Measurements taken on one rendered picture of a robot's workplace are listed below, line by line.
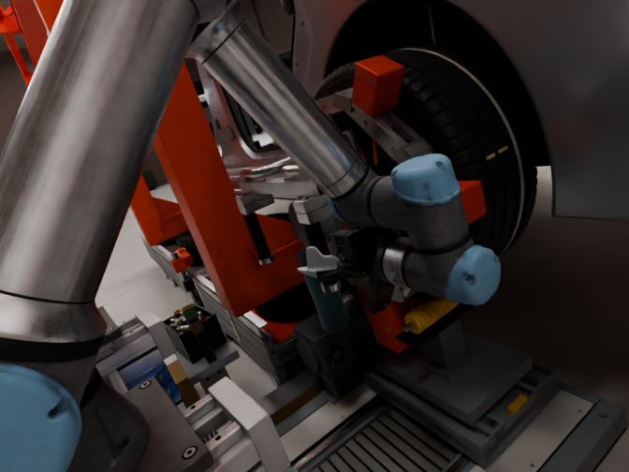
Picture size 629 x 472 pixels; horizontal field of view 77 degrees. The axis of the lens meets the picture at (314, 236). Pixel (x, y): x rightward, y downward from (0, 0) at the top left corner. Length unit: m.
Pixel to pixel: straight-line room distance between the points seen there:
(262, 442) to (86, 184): 0.38
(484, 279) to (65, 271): 0.43
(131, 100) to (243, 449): 0.41
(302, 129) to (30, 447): 0.40
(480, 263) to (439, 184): 0.11
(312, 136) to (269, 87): 0.08
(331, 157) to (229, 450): 0.39
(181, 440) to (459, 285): 0.36
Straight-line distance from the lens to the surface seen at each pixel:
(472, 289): 0.51
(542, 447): 1.37
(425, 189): 0.48
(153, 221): 3.26
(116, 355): 0.98
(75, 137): 0.30
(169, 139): 1.32
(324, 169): 0.54
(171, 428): 0.53
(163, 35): 0.33
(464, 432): 1.32
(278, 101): 0.51
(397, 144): 0.83
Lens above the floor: 1.10
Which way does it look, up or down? 17 degrees down
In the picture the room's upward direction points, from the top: 18 degrees counter-clockwise
